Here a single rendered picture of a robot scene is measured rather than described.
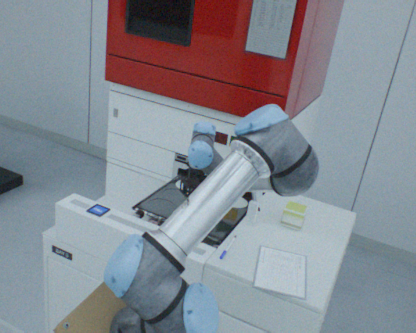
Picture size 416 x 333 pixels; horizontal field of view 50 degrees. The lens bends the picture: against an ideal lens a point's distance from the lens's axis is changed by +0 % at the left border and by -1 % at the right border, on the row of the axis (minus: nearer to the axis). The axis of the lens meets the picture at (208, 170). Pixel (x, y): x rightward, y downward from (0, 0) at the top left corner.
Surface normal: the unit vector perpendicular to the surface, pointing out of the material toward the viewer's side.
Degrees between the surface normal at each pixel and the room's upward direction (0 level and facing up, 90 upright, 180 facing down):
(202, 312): 52
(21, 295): 0
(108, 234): 90
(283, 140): 66
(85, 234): 90
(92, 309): 44
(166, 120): 90
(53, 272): 90
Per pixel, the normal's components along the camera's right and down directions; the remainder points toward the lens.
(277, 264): 0.14, -0.90
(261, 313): -0.43, 0.33
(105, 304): 0.73, -0.46
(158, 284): 0.51, 0.01
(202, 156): -0.06, 0.40
